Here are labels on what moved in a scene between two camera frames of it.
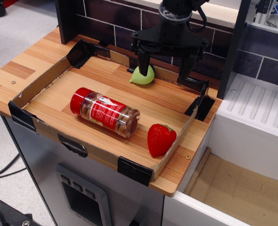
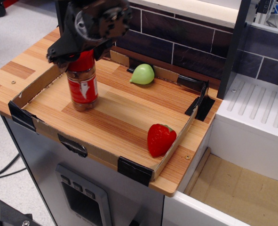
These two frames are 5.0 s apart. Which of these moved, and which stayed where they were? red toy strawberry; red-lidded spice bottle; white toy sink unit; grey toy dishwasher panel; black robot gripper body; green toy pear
Moved: black robot gripper body; red-lidded spice bottle
Stayed: white toy sink unit; red toy strawberry; green toy pear; grey toy dishwasher panel
